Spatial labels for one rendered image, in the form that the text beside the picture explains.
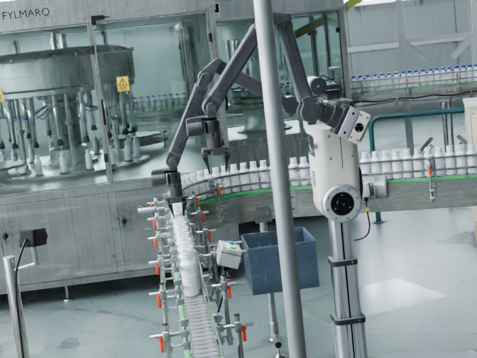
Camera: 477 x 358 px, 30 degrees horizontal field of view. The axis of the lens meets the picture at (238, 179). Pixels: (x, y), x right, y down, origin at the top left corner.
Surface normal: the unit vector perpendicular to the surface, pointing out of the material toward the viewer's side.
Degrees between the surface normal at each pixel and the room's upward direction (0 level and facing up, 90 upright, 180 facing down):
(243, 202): 91
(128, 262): 90
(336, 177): 101
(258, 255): 90
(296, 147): 90
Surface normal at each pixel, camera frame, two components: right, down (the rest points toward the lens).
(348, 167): 0.12, 0.33
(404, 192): -0.21, 0.17
